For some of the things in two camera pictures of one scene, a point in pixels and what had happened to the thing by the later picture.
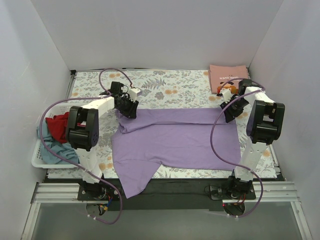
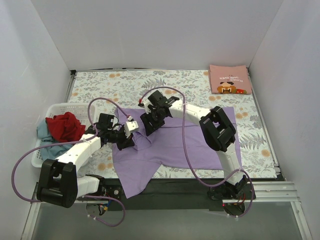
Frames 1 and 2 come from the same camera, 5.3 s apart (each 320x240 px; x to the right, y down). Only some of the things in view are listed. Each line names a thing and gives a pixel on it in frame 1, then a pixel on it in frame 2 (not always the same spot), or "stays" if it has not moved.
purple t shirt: (176, 137) stays
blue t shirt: (65, 150) stays
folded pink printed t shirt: (218, 74) stays
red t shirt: (58, 125) stays
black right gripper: (232, 110) to (151, 121)
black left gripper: (129, 107) to (125, 142)
